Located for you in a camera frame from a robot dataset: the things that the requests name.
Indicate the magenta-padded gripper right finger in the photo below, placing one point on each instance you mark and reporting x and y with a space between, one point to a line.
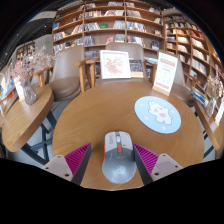
148 159

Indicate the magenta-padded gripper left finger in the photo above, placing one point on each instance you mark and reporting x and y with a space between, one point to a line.
77 159

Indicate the grey computer mouse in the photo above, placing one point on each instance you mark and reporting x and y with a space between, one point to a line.
118 160

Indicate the round light blue mouse pad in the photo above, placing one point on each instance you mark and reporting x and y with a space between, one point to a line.
158 115

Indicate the round wooden side table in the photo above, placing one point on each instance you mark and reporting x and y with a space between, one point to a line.
210 128
25 120

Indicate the beige padded wooden-armed chair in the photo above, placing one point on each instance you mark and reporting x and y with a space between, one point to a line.
41 75
182 90
66 75
124 47

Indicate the stack of blue books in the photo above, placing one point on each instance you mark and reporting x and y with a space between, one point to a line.
200 97

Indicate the glass vase with pale flowers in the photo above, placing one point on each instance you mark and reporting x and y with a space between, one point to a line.
211 106

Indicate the small white table sign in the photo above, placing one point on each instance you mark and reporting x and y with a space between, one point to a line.
19 89
220 113

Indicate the white red sign wooden base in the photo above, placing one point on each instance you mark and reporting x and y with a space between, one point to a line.
165 73

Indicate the dark standing book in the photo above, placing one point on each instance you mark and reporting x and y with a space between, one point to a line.
136 68

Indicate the low orange display shelf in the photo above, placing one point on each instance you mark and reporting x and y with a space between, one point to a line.
6 90

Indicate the white floral picture card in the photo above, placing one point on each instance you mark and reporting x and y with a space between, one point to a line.
115 64

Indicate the small distant wooden bookshelf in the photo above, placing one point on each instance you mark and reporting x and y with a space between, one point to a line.
24 50

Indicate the curved wooden bookshelf with books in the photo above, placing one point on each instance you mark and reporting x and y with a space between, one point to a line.
193 46

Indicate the wide wooden bookshelf with books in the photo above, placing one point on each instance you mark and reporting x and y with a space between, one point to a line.
106 26

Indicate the white hanging ceiling panel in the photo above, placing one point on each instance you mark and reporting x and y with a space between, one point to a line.
42 16

